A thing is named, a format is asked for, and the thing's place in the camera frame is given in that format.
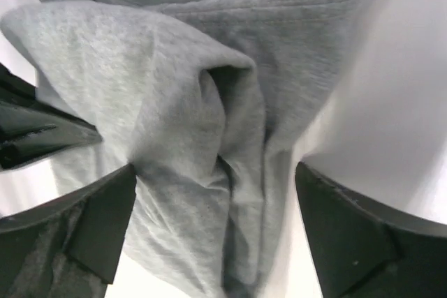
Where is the grey t-shirt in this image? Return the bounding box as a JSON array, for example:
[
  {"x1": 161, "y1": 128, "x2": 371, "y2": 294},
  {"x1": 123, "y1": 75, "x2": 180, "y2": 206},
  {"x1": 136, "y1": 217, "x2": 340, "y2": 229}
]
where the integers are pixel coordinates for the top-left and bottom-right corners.
[{"x1": 1, "y1": 0, "x2": 359, "y2": 297}]

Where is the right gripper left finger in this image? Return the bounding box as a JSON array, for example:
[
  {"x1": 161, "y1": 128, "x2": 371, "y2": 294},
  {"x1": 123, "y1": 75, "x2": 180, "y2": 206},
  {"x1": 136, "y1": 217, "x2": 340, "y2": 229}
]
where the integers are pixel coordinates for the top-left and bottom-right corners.
[{"x1": 1, "y1": 165, "x2": 136, "y2": 298}]

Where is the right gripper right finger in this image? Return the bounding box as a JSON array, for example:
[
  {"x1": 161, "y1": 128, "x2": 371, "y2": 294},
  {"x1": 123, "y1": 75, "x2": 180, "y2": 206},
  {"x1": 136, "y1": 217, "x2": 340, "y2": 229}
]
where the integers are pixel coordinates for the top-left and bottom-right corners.
[{"x1": 295, "y1": 163, "x2": 446, "y2": 298}]

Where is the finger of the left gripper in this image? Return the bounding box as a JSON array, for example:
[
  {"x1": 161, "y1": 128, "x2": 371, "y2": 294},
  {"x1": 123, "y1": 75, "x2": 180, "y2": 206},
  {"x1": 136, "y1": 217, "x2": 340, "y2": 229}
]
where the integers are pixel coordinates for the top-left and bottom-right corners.
[
  {"x1": 1, "y1": 101, "x2": 102, "y2": 170},
  {"x1": 1, "y1": 64, "x2": 36, "y2": 104}
]

